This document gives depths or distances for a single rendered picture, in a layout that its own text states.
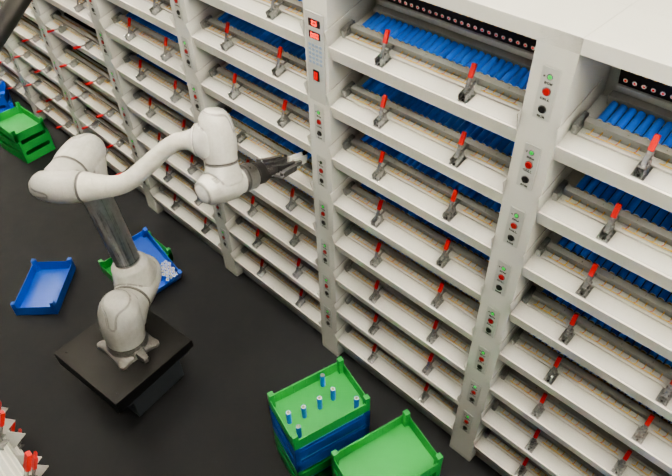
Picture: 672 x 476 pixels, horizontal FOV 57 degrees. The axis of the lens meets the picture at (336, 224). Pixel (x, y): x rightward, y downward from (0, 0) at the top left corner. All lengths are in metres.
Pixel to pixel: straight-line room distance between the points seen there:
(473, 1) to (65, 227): 2.77
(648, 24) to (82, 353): 2.22
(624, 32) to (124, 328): 1.91
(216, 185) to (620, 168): 1.11
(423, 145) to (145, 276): 1.32
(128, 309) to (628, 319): 1.69
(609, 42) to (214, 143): 1.10
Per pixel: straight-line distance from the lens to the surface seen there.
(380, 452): 2.18
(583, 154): 1.43
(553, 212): 1.55
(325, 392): 2.29
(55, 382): 2.98
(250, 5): 2.04
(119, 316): 2.43
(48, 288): 3.37
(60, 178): 2.14
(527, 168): 1.50
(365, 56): 1.71
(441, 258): 1.89
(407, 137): 1.73
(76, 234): 3.61
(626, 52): 1.29
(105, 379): 2.57
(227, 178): 1.89
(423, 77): 1.62
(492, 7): 1.40
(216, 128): 1.86
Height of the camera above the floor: 2.27
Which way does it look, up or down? 43 degrees down
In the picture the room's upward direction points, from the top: 2 degrees counter-clockwise
